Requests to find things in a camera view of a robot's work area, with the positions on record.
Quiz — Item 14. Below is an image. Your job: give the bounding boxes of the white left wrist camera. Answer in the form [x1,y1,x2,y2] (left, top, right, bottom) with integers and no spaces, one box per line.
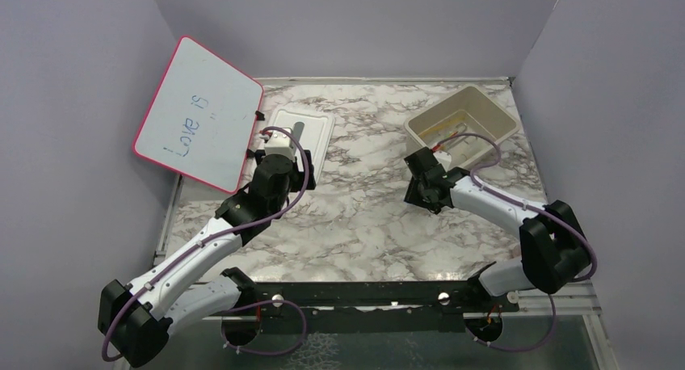
[263,132,296,162]

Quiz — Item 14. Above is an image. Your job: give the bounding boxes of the yellow rubber tubing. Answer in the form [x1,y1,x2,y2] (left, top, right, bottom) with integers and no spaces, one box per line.
[418,118,468,145]

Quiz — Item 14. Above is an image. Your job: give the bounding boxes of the pink framed whiteboard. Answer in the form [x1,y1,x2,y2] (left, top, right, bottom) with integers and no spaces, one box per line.
[132,36,264,193]

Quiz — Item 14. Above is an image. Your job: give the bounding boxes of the metal crucible tongs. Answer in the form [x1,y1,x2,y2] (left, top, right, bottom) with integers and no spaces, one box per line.
[439,126,480,153]

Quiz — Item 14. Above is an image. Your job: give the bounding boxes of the white plastic bin lid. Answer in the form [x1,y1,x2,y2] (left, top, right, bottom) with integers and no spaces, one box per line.
[267,108,335,183]

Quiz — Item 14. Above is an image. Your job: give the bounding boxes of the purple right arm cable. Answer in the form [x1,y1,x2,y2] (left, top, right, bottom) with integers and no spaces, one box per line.
[439,132,599,354]

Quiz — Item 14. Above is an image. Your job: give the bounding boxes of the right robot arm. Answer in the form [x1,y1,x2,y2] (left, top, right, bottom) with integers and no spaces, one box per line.
[404,148,593,311]

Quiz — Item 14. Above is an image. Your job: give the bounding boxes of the beige plastic bin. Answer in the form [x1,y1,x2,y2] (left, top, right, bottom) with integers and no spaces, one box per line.
[404,85,521,170]

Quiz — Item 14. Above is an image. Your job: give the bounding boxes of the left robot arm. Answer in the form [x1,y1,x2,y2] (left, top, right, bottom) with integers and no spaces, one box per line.
[98,148,316,368]

